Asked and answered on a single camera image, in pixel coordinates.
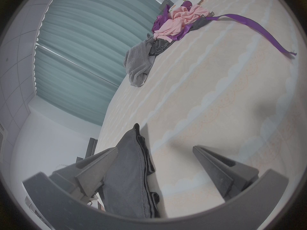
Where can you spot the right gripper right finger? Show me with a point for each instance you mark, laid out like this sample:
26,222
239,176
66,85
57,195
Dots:
227,174

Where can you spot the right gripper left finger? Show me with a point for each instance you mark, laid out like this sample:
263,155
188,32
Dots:
91,174

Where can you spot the black T-shirt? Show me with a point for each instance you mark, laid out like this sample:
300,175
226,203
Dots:
129,171

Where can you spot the bed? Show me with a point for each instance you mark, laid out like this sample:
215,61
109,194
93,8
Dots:
227,92

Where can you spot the pile of clothes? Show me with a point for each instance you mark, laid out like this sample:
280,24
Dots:
179,23

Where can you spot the blue-green curtain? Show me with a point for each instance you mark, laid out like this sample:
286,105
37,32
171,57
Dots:
96,25
72,85

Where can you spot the grey garment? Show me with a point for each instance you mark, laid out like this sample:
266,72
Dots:
138,61

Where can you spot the grey bedside table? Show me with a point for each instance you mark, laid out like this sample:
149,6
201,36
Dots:
165,5

